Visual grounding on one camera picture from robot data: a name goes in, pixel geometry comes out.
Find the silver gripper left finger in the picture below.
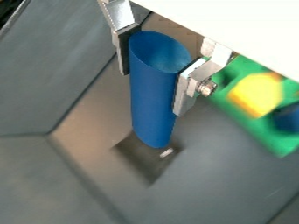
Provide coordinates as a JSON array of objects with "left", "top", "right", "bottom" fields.
[{"left": 97, "top": 0, "right": 141, "bottom": 75}]

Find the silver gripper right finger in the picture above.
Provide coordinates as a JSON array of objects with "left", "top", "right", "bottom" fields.
[{"left": 172, "top": 38, "right": 233, "bottom": 116}]

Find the blue oval cylinder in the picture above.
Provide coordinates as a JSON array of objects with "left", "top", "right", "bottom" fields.
[{"left": 128, "top": 31, "right": 192, "bottom": 148}]

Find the yellow pentagon block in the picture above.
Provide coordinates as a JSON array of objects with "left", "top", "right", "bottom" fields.
[{"left": 228, "top": 72, "right": 284, "bottom": 118}]

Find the dark blue hexagon block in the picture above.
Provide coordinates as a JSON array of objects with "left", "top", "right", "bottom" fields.
[{"left": 272, "top": 102, "right": 299, "bottom": 133}]

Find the green shape sorter base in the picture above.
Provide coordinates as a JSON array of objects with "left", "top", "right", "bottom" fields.
[{"left": 209, "top": 56, "right": 299, "bottom": 158}]

